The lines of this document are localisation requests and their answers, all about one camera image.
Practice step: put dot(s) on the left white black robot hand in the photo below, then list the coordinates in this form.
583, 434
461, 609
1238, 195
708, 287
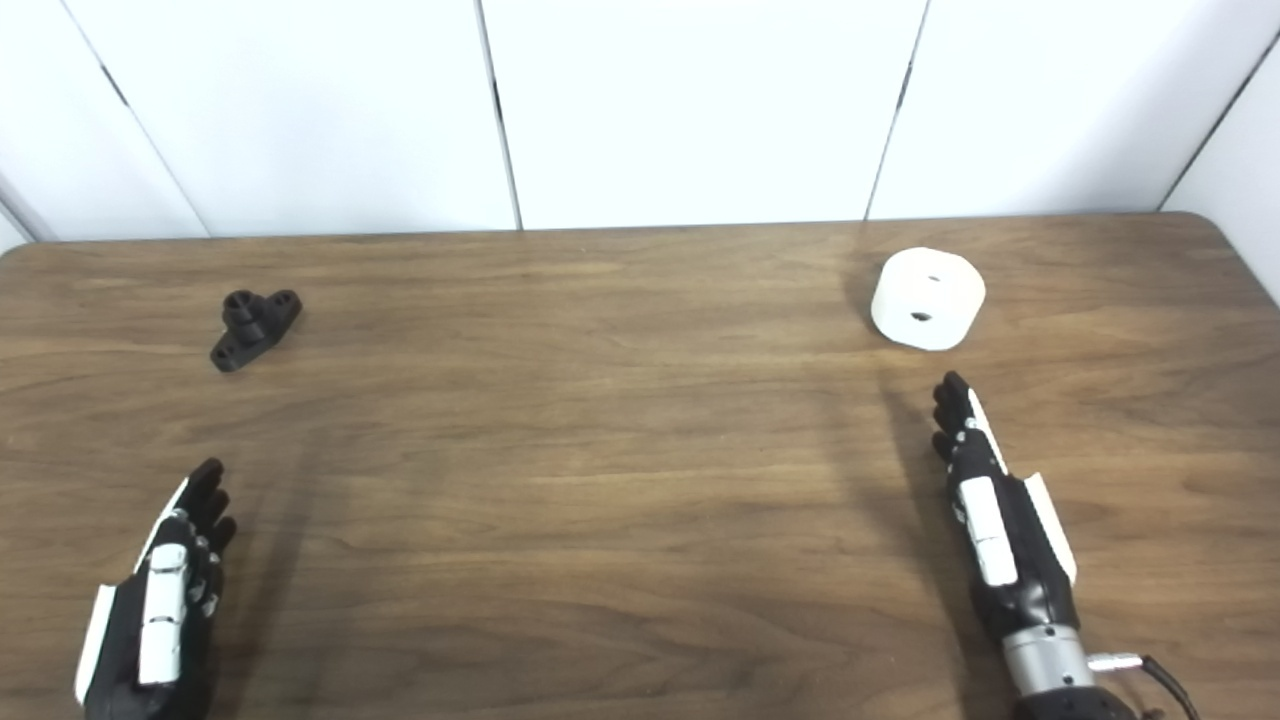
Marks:
160, 620

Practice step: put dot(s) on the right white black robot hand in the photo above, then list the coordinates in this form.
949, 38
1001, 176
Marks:
1020, 560

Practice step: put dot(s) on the round white piece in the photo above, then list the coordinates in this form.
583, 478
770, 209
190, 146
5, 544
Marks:
925, 295

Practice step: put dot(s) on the black flanged holder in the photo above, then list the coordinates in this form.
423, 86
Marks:
250, 325

